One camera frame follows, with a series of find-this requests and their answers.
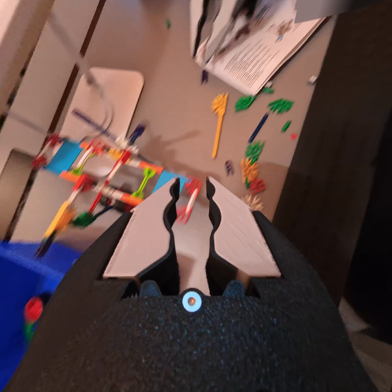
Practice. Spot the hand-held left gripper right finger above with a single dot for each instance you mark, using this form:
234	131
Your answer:
245	242

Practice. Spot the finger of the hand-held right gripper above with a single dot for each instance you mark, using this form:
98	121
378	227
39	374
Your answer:
220	27
196	18

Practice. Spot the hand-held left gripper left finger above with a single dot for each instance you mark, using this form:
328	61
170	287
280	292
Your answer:
144	242

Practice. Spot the green fan connector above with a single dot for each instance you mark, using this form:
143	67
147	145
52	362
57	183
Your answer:
254	151
281	105
244	103

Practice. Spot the yellow plastic rod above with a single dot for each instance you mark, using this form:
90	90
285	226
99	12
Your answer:
218	131

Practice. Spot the colourful construction toy plane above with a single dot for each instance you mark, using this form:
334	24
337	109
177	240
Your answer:
64	156

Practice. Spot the white snowflake connector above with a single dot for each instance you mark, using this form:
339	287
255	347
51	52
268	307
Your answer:
252	202

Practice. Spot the toy instruction booklet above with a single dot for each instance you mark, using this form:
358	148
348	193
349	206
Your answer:
260	55

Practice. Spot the red fan connector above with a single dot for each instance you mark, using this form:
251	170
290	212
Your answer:
258	185

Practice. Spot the wooden and white book stand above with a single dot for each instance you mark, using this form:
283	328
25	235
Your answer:
122	92

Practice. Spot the dark blue plastic rod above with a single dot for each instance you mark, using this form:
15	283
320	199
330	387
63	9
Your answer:
258	127

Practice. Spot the black perforated pad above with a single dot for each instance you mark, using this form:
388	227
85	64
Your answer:
321	153

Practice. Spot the red plastic piece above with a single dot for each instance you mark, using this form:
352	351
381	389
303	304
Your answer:
33	309

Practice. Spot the blue plastic bin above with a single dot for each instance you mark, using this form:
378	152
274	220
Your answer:
18	275

